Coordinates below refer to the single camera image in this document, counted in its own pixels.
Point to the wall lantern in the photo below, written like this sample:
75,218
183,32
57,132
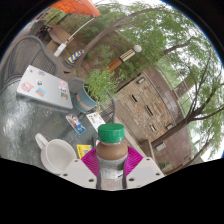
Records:
140,80
169,126

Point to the wooden lamp post with globe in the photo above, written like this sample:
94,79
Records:
123,57

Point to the silver laptop with stickers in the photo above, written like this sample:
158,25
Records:
45,85

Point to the grey wall utility box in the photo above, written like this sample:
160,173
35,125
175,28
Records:
160,146

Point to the blue yellow striped cone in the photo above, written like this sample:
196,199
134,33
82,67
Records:
75,56

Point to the wooden bench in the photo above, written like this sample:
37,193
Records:
60,35

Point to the white ceramic mug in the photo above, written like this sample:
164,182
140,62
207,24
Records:
58,156

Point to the yellow card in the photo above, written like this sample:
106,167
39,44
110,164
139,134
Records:
83,150

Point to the potted plant in blue pot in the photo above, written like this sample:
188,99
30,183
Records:
96,85

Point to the green-capped brown drink bottle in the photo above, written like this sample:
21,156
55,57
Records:
111,156

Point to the grey wicker chair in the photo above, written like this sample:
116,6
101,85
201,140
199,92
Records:
26,55

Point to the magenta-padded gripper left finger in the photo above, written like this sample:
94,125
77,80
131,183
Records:
75,170

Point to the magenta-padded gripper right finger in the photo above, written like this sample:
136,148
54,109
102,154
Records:
146,170

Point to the blue picture card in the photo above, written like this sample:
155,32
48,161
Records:
75,124

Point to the orange canopy tent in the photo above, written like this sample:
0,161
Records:
78,6

